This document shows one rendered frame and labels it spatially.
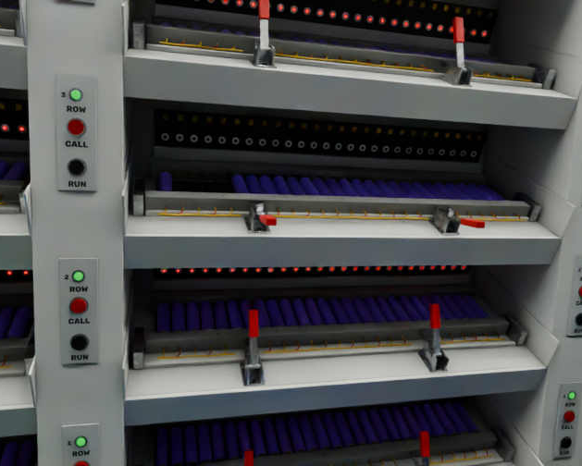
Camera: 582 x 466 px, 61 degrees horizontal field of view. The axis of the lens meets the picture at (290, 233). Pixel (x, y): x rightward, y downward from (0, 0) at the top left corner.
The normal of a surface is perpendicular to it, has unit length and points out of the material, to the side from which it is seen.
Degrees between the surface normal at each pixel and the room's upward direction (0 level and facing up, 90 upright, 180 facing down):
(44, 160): 90
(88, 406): 90
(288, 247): 111
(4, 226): 21
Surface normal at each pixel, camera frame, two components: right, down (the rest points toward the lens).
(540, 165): -0.97, 0.00
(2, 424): 0.22, 0.48
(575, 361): 0.25, 0.14
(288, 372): 0.13, -0.87
